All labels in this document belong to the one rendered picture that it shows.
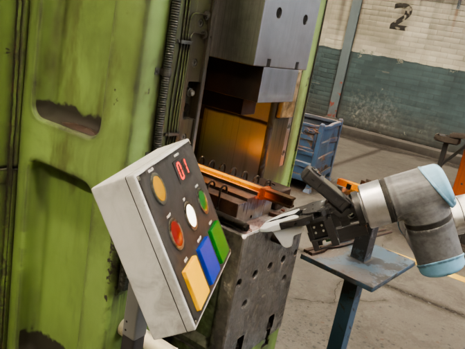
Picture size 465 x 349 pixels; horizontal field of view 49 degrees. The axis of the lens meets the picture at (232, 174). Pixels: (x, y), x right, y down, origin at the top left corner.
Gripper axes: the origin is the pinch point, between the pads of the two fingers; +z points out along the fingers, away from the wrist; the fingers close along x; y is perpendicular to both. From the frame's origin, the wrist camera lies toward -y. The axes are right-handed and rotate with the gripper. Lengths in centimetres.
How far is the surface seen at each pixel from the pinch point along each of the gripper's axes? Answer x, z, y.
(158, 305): -27.2, 15.4, 0.2
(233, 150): 79, 19, -7
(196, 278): -20.4, 10.1, -0.2
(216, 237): -2.4, 10.1, -1.0
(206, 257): -12.0, 10.1, -0.7
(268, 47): 35, -9, -35
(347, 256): 88, -6, 47
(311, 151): 416, 23, 62
